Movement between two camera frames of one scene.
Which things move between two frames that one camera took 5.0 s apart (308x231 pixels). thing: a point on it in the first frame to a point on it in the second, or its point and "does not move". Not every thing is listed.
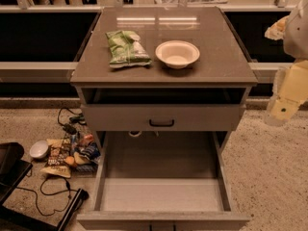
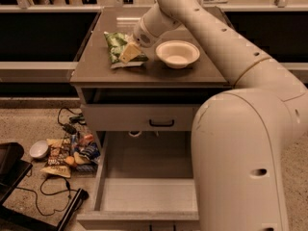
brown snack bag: [56, 165] does not move
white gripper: [297, 36] to [143, 35]
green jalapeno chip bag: [125, 49] does not move
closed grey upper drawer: [162, 117] does not move
